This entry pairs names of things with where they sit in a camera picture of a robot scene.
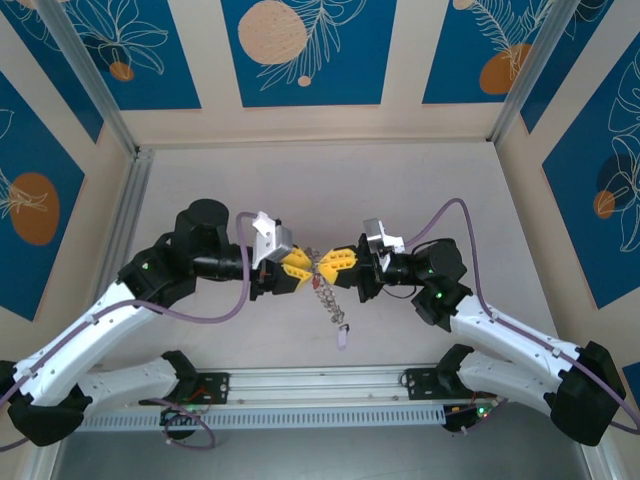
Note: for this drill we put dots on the red key tag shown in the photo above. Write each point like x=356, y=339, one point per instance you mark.
x=316, y=283

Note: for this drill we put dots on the lilac key tag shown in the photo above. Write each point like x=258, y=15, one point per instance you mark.
x=342, y=340

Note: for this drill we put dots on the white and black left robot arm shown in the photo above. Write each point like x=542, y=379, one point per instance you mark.
x=85, y=335

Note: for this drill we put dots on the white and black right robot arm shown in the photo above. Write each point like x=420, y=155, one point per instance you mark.
x=520, y=335

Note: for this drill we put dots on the aluminium table edge rail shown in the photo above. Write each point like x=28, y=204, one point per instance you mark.
x=130, y=200
x=597, y=462

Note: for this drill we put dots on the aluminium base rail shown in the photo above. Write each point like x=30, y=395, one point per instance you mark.
x=320, y=385

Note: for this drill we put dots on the blue floral wall panel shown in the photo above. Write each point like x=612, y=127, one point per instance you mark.
x=455, y=50
x=55, y=75
x=585, y=50
x=30, y=150
x=340, y=75
x=150, y=85
x=585, y=225

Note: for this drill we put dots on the aluminium frame post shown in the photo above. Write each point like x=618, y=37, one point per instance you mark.
x=530, y=65
x=90, y=75

